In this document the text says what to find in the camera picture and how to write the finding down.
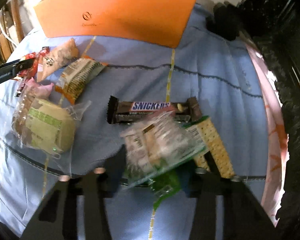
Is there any pink bag of crackers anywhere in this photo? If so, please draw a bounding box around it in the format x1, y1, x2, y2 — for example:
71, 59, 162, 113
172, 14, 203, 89
11, 78, 54, 138

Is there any red wafer stick packet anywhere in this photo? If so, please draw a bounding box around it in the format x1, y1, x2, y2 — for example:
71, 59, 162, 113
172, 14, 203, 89
14, 46, 50, 97

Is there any beige pink snack packet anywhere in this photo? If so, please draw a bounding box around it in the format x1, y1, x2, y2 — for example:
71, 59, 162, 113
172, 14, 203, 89
37, 38, 79, 82

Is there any wooden chair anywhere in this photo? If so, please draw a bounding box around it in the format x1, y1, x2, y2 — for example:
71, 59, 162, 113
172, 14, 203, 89
0, 0, 24, 64

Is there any Snickers chocolate bar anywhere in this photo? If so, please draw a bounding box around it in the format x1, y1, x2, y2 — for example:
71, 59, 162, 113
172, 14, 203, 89
107, 96, 203, 124

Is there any blue tablecloth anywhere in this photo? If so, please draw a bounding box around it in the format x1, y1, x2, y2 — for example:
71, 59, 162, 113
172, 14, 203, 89
0, 5, 288, 236

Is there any green candy packet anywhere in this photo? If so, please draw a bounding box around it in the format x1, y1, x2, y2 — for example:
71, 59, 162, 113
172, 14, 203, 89
123, 115, 211, 212

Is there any steamed cake clear packet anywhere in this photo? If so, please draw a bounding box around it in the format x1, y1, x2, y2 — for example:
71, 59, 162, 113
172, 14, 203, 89
18, 99, 91, 159

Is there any dark carved wooden furniture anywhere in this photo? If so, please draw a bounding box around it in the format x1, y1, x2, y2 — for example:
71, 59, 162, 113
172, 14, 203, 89
207, 0, 300, 235

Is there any orange cardboard box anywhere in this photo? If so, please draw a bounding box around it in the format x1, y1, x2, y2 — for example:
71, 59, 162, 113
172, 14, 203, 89
34, 0, 196, 48

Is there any cracker sandwich packet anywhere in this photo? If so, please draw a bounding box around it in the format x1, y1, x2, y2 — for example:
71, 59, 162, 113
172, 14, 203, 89
184, 116, 235, 179

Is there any orange white nutrition label packet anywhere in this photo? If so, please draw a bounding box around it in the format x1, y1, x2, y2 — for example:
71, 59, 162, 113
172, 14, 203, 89
55, 58, 107, 105

